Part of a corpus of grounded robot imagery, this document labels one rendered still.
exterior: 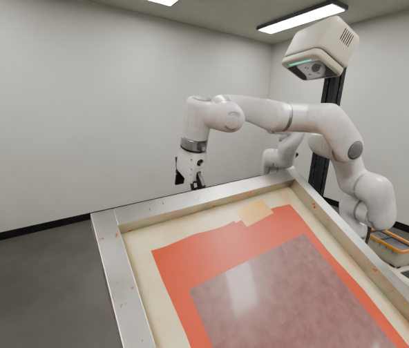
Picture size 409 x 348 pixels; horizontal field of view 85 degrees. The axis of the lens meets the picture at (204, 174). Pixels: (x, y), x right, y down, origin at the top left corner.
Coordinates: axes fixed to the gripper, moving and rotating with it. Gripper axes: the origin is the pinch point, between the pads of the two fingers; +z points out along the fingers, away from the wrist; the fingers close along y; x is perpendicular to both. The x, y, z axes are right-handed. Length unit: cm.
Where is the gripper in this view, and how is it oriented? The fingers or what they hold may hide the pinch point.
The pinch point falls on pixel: (186, 189)
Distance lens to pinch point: 71.5
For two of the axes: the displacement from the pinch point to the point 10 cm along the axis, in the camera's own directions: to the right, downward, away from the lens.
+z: -1.8, 8.4, 5.1
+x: -8.3, 1.5, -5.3
